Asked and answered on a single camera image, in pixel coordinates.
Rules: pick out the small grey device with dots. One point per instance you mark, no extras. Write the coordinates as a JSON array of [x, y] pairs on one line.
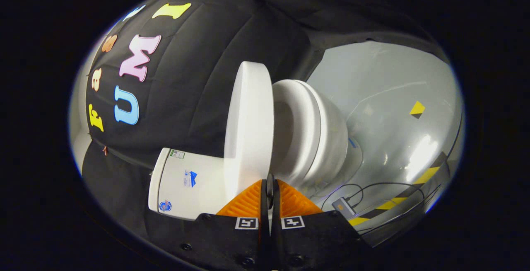
[[343, 207]]

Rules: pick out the black backdrop cloth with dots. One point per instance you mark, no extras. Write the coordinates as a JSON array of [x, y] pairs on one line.
[[198, 76]]

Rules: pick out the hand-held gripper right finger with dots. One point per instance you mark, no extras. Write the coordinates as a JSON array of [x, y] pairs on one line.
[[276, 221]]

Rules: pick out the white ceramic toilet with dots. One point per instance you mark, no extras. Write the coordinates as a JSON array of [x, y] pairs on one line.
[[182, 184]]

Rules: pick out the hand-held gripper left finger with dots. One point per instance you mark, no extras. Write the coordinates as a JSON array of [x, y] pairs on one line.
[[266, 221]]

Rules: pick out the yellow black hazard tape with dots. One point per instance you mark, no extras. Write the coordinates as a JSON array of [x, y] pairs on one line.
[[389, 204]]

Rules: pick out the yellow black floor sticker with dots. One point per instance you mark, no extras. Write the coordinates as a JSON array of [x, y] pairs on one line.
[[417, 109]]

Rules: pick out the white toilet seat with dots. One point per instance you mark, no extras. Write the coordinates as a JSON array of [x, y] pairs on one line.
[[298, 130]]

